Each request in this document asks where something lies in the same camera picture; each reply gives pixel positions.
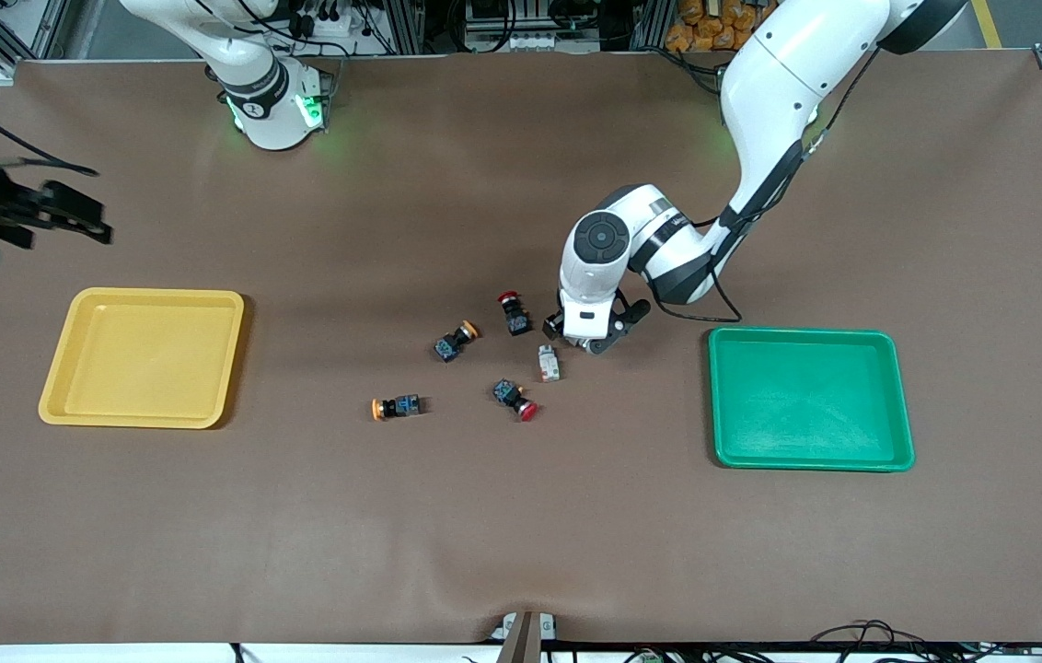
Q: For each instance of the yellow plastic tray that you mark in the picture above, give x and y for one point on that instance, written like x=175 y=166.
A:
x=144 y=359

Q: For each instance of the red push button switch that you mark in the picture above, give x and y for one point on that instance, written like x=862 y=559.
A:
x=515 y=400
x=513 y=315

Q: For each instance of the white switch component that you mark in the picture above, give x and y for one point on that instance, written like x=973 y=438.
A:
x=549 y=363

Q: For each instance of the yellow push button switch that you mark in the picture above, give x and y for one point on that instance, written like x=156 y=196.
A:
x=457 y=341
x=395 y=406

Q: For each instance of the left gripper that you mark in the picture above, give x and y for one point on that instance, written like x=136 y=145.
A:
x=550 y=328

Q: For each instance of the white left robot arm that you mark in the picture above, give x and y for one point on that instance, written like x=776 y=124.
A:
x=779 y=74

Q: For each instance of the white power strip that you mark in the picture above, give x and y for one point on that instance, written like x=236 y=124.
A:
x=328 y=18

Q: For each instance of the green plastic tray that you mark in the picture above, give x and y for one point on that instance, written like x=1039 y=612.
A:
x=806 y=405

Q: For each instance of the metal table clamp bracket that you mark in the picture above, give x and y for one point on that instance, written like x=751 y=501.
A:
x=521 y=635

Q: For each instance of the aluminium frame post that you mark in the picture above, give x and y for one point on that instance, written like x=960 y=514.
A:
x=406 y=28
x=650 y=23

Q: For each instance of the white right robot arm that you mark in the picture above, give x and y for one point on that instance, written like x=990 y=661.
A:
x=254 y=92

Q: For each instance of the orange bag pile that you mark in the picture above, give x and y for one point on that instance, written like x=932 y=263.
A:
x=705 y=23

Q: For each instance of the brown table mat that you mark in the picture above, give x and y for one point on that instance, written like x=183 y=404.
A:
x=521 y=534

